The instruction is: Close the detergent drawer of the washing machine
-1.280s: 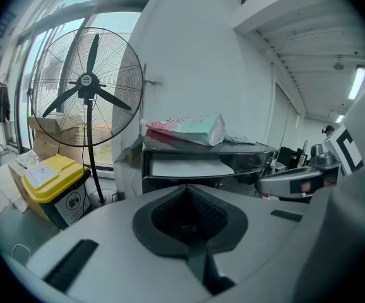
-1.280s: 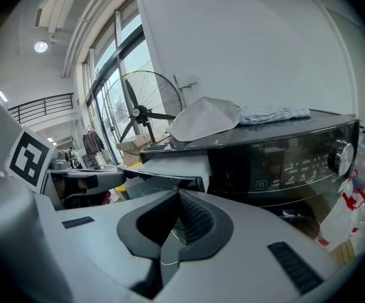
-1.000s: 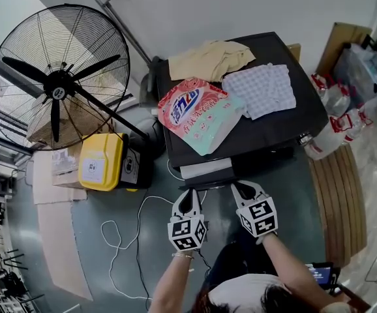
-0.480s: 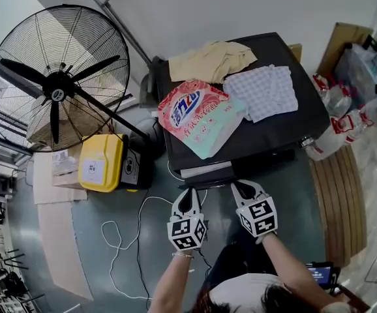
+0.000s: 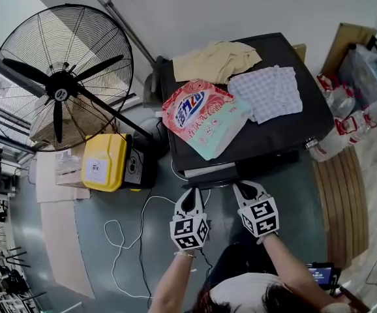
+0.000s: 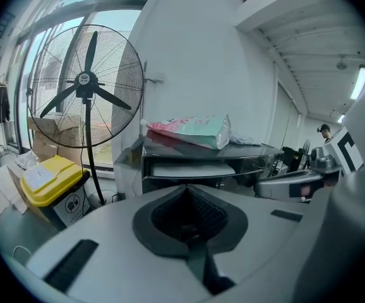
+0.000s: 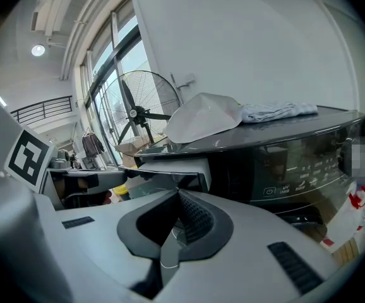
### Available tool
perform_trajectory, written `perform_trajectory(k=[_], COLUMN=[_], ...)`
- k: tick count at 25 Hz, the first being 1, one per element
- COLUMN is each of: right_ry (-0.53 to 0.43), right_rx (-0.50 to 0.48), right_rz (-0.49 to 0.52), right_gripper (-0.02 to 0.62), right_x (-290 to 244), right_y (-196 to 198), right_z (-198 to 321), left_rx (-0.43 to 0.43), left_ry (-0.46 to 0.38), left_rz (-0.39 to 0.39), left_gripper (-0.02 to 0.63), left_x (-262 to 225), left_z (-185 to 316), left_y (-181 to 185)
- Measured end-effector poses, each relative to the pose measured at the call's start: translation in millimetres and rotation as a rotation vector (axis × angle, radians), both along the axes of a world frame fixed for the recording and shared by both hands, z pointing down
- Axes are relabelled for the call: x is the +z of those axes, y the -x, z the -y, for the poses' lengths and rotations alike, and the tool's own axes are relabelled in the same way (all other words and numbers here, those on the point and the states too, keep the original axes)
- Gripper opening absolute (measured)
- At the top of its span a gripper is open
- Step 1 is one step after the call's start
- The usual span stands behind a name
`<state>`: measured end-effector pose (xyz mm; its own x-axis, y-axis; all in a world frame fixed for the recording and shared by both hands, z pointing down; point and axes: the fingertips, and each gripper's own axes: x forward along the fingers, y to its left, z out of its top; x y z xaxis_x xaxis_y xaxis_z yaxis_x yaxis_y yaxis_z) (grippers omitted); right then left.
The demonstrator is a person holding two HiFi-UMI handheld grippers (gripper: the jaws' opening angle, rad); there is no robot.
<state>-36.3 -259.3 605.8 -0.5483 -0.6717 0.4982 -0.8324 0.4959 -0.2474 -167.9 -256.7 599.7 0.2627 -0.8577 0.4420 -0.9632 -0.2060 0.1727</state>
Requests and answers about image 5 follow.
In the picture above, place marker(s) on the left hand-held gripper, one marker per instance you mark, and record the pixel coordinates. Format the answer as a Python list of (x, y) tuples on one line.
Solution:
[(188, 233)]

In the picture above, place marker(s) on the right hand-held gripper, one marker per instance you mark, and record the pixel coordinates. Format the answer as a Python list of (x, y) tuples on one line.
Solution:
[(262, 217)]

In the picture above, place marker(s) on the person's right forearm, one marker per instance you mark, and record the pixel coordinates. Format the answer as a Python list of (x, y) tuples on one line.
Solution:
[(289, 269)]

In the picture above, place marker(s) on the person's left forearm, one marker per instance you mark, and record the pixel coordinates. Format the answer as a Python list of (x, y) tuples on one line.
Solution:
[(172, 282)]

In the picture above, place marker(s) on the pink detergent pouch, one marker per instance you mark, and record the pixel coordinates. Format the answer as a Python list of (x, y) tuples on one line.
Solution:
[(205, 119)]

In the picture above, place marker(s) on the black washing machine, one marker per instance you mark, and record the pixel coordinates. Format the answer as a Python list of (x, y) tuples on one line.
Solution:
[(273, 139)]

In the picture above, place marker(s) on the person's legs dark trousers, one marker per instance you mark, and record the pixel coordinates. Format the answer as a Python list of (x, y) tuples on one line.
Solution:
[(240, 259)]

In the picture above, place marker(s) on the silver washing machine knob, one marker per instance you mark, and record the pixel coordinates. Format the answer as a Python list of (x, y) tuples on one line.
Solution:
[(310, 143)]

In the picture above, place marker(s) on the wooden slatted platform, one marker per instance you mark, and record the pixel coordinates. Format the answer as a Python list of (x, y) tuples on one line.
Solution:
[(341, 207)]

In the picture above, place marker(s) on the person's white shirt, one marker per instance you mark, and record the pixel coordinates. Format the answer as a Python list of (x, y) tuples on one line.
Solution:
[(240, 292)]

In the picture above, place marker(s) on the black bin with yellow lid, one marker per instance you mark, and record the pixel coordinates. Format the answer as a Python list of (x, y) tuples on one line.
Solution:
[(102, 161)]

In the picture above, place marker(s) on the white checked cloth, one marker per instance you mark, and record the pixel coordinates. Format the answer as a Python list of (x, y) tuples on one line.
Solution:
[(266, 93)]

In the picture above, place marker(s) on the black tablet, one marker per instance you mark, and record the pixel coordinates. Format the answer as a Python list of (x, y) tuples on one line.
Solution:
[(320, 274)]

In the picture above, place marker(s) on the printed cardboard box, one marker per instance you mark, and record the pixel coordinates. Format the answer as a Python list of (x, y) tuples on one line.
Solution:
[(68, 171)]

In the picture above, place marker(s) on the grey dustpan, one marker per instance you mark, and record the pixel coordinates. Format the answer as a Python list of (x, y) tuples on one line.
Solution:
[(152, 83)]

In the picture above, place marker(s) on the beige cloth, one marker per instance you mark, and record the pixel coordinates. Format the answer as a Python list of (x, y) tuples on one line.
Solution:
[(214, 60)]

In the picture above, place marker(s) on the flattened cardboard sheet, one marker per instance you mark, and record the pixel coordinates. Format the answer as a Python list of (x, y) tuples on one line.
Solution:
[(51, 187)]

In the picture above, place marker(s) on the large plain cardboard box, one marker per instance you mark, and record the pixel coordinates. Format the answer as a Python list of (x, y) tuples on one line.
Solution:
[(45, 132)]

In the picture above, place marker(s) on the clear plastic storage box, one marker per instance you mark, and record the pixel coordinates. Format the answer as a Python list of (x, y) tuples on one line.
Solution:
[(371, 73)]

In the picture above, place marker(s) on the tall cardboard sheet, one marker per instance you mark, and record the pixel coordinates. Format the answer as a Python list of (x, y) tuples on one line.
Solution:
[(348, 47)]

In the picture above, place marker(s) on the black pedestal fan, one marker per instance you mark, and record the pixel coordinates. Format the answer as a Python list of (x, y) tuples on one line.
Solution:
[(61, 93)]

